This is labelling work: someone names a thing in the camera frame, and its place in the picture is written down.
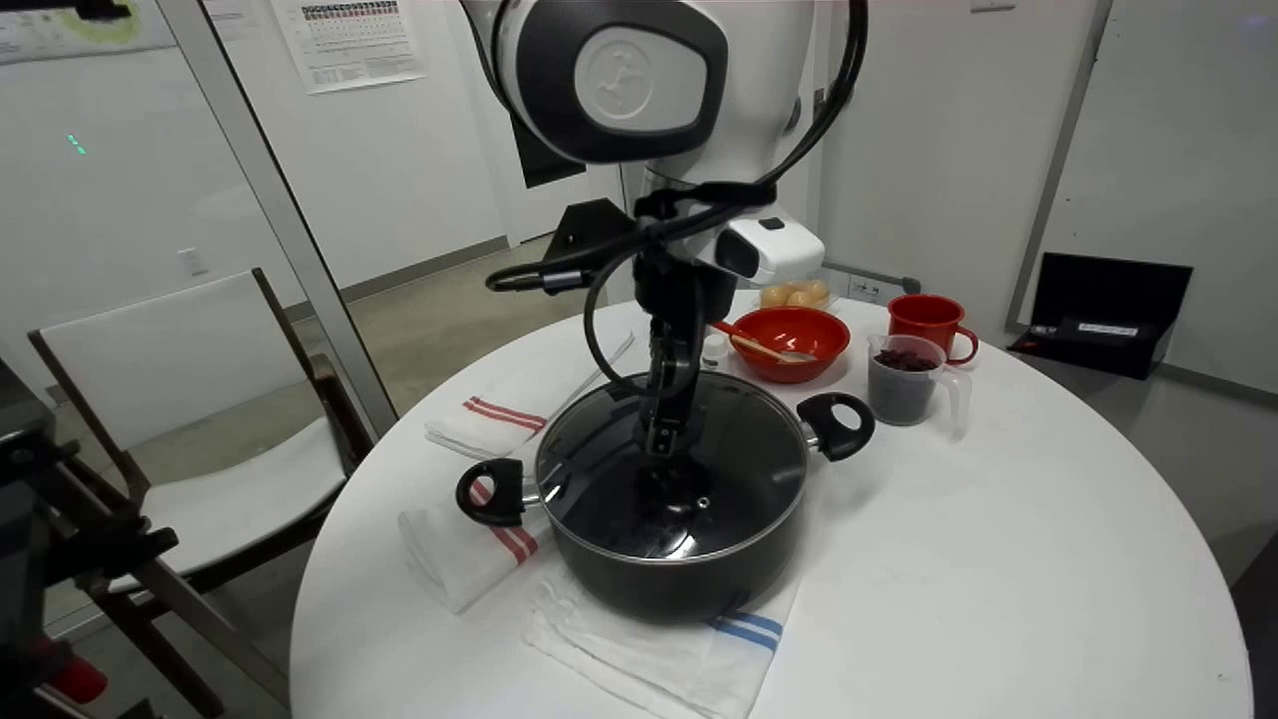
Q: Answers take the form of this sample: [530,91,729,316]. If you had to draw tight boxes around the yellow round food item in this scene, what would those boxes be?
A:
[755,276,839,320]

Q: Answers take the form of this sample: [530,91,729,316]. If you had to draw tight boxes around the black mounting stand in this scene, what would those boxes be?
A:
[0,355,185,719]

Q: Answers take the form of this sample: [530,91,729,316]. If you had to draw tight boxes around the white tall cabinet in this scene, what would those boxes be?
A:
[810,0,1119,343]

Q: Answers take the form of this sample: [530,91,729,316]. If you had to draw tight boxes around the white towel blue stripes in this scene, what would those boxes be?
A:
[518,569,803,719]

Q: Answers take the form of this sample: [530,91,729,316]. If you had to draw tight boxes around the black cable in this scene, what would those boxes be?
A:
[485,195,751,398]
[654,0,875,210]

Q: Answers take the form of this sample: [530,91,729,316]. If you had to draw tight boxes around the black pot with loop handles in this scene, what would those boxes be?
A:
[453,366,884,623]

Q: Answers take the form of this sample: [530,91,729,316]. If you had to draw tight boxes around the red mug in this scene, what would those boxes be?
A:
[884,291,987,370]

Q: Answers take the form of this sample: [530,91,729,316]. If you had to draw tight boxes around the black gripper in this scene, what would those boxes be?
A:
[631,242,734,467]

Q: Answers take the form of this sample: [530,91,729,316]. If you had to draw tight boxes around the clear measuring cup dark contents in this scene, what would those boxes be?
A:
[864,326,979,438]

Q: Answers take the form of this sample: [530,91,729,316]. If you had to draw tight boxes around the wooden spoon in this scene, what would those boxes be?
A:
[714,320,823,370]

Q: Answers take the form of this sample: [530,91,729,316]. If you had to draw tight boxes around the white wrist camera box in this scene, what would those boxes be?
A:
[710,210,830,291]

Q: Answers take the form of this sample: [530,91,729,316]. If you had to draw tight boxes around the white towel red stripes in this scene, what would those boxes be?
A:
[422,316,618,464]
[394,472,554,619]

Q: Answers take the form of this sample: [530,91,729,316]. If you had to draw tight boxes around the glass lid with black knob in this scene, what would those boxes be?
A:
[530,366,820,569]

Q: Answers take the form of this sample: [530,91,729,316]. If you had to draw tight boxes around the white chair with dark frame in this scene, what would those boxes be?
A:
[24,262,393,719]

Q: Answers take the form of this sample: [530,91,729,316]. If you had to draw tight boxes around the red bowl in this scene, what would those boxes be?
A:
[725,303,854,386]

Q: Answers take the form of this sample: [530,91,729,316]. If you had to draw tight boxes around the white paper sheet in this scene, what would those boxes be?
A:
[267,0,428,99]

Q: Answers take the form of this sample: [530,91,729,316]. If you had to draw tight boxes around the grey metal partition post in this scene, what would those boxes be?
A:
[157,0,405,435]

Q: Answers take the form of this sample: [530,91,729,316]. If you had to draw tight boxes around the black open case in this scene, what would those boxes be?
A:
[1001,247,1200,384]

